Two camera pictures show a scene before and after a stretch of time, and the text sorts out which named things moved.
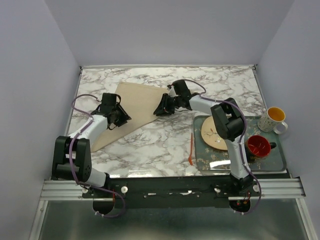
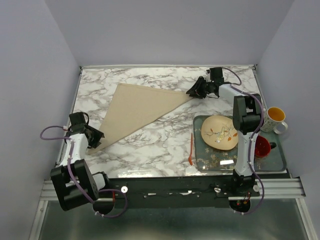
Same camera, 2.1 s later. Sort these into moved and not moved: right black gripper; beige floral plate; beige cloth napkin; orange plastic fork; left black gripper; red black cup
Moved: right black gripper; left black gripper
Not moved: red black cup; beige cloth napkin; beige floral plate; orange plastic fork
